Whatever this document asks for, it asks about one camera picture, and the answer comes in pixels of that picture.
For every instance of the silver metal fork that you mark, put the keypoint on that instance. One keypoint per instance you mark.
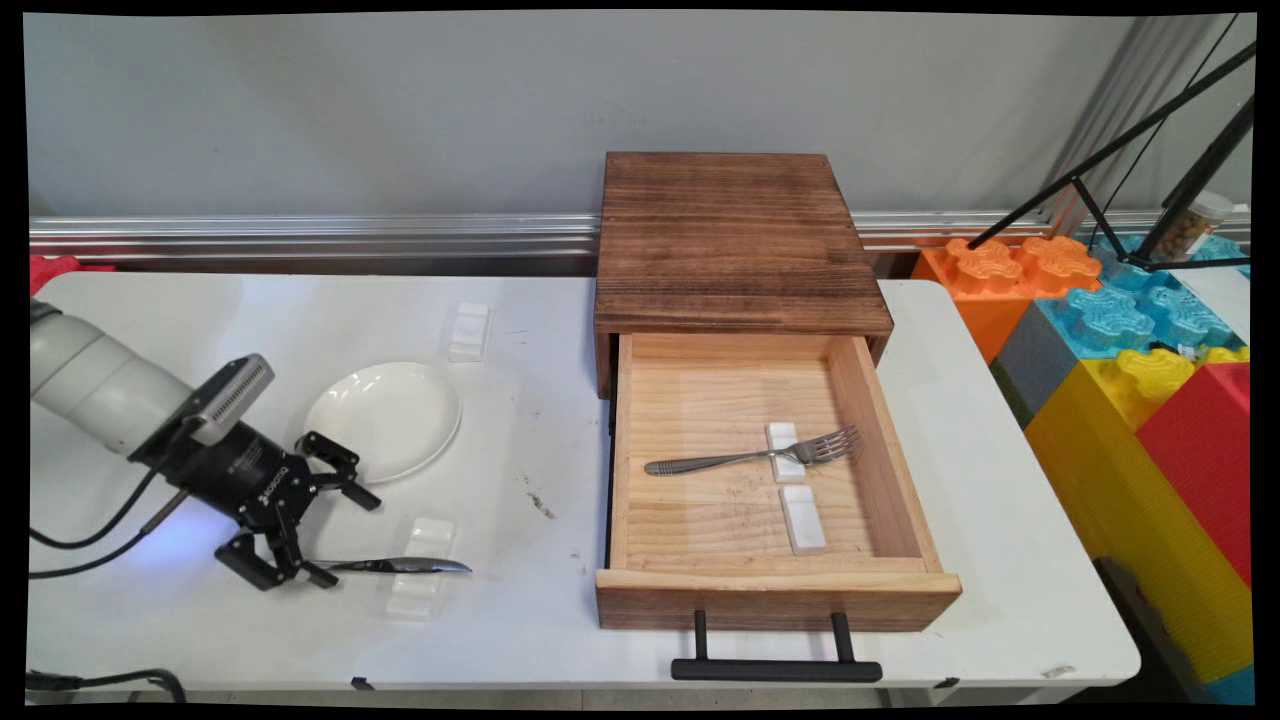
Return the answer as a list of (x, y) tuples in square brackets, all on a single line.
[(700, 463)]

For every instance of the white ceramic cutlery rest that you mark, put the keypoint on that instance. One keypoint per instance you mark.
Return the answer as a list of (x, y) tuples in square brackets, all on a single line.
[(432, 535), (412, 598), (790, 472), (468, 335), (803, 522)]

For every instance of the silver serrated table knife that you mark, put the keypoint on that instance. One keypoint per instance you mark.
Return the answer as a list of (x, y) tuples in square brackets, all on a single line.
[(400, 566)]

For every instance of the black tripod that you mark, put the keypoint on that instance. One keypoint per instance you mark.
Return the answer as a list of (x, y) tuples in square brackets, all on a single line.
[(1190, 190)]

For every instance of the grey foam block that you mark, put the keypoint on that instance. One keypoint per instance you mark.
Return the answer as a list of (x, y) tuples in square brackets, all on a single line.
[(1035, 360)]

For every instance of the orange foam block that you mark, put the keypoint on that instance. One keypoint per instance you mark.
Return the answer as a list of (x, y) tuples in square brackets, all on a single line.
[(985, 265)]

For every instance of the dark brown wooden cabinet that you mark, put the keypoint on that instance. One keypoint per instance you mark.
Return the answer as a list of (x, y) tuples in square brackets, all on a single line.
[(735, 240)]

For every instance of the red object at table end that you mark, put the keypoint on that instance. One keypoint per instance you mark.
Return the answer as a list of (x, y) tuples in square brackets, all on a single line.
[(50, 270)]

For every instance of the light wooden drawer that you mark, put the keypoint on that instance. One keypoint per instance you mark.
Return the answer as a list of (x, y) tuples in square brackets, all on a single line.
[(700, 510)]

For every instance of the aluminium wall rail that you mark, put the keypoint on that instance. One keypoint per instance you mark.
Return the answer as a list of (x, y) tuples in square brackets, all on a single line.
[(300, 235)]

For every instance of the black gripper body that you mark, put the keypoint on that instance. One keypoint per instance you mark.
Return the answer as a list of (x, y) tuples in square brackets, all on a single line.
[(240, 475)]

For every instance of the clear jar of nuts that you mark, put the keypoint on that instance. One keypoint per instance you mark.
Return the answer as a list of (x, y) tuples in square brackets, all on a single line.
[(1200, 225)]

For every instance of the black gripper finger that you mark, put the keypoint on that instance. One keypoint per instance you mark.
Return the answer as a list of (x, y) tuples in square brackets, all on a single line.
[(338, 465), (265, 565)]

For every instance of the white round ceramic plate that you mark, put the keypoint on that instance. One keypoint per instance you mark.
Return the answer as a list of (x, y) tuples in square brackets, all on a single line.
[(385, 420)]

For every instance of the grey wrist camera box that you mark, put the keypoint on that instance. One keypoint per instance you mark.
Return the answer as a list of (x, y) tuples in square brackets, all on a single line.
[(235, 398)]

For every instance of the blue foam block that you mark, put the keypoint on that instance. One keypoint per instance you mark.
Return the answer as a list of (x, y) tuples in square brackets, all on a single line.
[(1215, 248), (1110, 320), (1232, 688)]

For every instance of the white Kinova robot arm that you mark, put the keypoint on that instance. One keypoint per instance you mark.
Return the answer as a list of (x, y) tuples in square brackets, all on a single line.
[(90, 385)]

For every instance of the red foam block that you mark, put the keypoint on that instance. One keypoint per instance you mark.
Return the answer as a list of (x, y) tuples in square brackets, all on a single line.
[(1205, 450)]

